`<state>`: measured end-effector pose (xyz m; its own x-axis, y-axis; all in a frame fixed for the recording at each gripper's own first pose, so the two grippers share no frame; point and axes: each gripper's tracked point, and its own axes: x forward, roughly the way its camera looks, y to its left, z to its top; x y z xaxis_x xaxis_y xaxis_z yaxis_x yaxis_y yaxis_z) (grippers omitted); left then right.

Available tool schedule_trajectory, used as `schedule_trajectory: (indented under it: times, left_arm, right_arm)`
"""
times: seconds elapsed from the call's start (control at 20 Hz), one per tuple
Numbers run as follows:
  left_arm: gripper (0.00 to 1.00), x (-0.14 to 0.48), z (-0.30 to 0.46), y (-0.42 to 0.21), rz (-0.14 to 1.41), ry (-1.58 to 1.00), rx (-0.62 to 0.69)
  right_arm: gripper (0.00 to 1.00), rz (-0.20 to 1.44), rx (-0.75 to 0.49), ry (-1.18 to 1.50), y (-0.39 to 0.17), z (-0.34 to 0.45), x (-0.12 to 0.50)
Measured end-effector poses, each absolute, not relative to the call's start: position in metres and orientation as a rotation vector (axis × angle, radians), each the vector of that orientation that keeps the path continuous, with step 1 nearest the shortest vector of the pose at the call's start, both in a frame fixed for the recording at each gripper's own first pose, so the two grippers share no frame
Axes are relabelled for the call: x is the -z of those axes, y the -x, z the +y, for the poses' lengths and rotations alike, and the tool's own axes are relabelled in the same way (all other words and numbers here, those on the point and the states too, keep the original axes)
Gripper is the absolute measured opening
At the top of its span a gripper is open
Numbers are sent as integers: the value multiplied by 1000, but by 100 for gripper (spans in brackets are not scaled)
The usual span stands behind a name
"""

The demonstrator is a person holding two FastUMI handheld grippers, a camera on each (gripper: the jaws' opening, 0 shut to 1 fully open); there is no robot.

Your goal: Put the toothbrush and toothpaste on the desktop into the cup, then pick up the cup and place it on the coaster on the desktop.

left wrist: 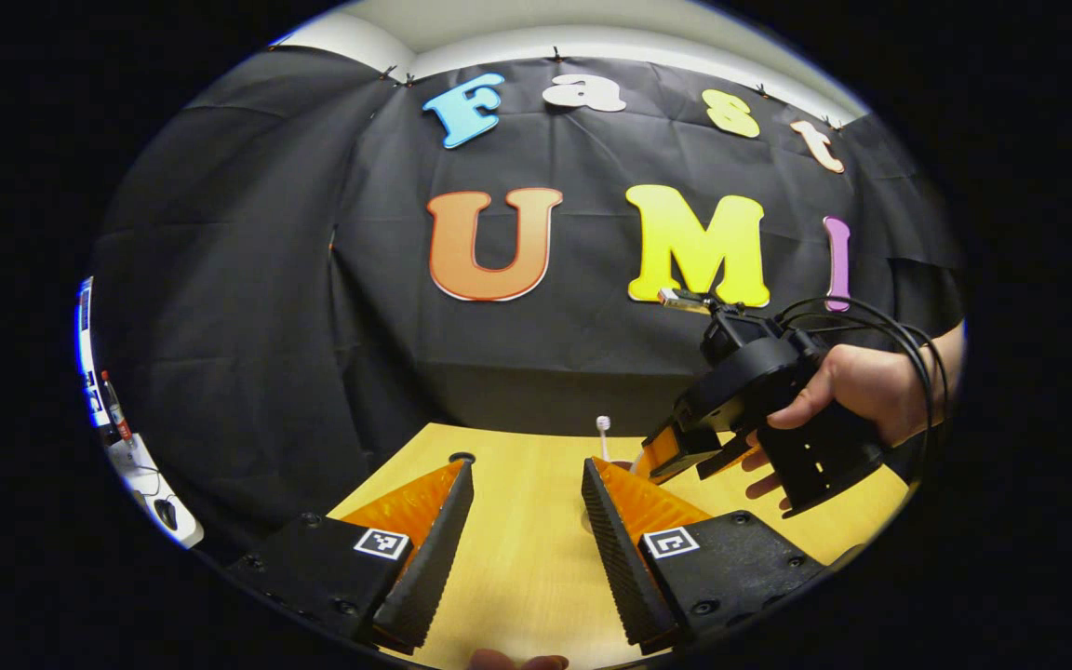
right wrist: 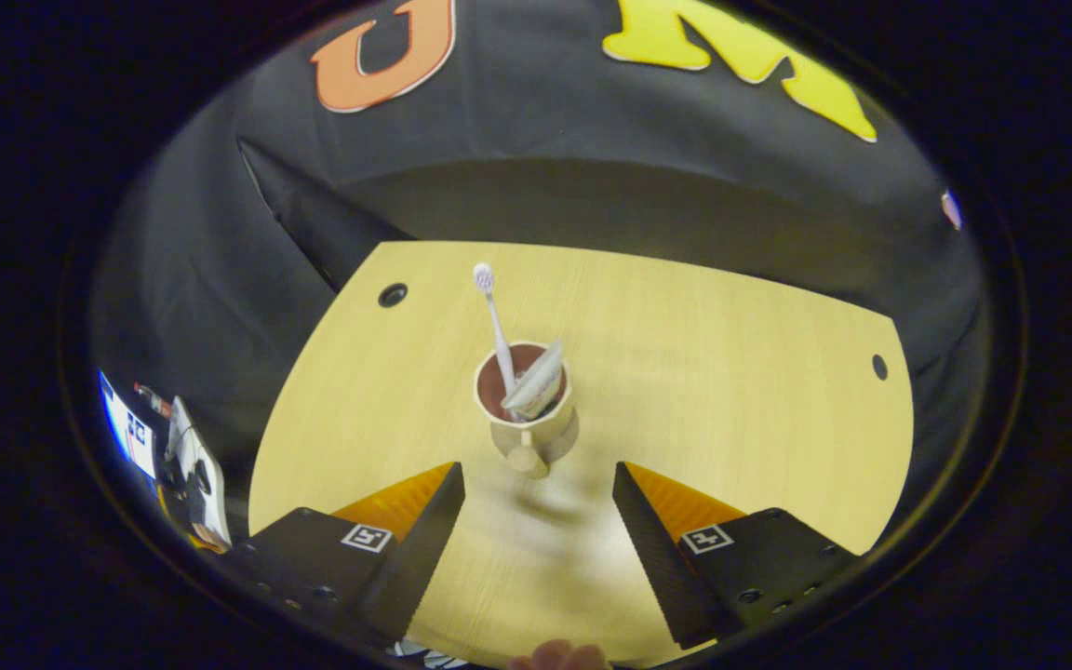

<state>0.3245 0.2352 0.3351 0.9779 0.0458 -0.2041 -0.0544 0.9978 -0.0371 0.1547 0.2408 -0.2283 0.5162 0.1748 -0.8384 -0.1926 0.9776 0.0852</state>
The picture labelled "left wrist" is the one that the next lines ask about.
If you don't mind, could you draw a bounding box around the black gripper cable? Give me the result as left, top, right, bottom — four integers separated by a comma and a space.
773, 296, 953, 466

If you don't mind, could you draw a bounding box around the wooden desktop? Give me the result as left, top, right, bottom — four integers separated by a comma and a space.
327, 423, 914, 670

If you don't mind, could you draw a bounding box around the black backdrop cloth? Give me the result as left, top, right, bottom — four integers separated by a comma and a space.
89, 45, 965, 559

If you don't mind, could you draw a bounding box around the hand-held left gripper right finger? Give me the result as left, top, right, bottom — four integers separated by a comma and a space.
581, 456, 830, 652

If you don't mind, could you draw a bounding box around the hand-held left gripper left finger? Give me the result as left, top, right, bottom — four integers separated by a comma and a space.
224, 456, 476, 652

